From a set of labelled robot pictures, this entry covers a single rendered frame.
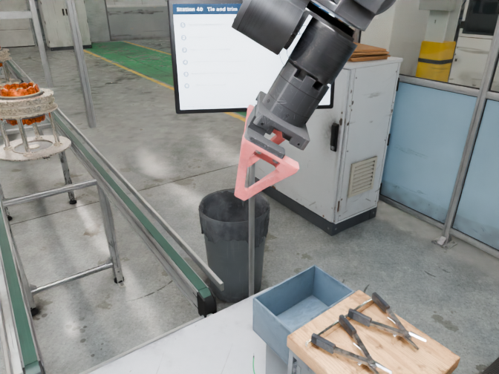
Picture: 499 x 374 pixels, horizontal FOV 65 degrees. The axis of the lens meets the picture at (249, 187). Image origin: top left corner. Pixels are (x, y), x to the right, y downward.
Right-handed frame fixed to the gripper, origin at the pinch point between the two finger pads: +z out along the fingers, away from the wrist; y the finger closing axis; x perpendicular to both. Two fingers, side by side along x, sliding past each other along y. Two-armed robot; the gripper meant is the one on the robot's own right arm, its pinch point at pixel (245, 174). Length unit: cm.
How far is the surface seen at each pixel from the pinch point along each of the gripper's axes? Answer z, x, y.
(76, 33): 59, -100, -209
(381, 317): 15.5, 35.9, -8.1
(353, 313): 15.9, 29.7, -6.1
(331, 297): 23.1, 32.4, -18.5
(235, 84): 8, -4, -80
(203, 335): 58, 18, -29
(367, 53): -20, 62, -210
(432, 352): 12.4, 41.4, -0.8
